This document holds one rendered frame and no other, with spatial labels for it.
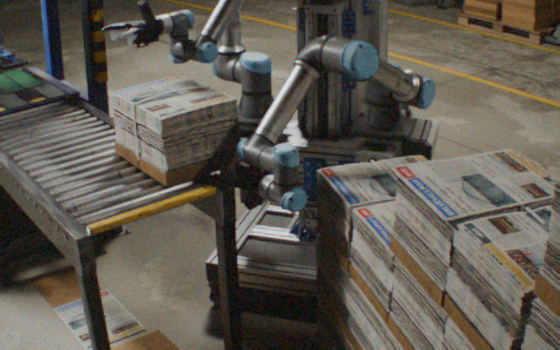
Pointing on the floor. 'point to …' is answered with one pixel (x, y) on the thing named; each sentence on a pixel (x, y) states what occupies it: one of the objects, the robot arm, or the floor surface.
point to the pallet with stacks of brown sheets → (514, 9)
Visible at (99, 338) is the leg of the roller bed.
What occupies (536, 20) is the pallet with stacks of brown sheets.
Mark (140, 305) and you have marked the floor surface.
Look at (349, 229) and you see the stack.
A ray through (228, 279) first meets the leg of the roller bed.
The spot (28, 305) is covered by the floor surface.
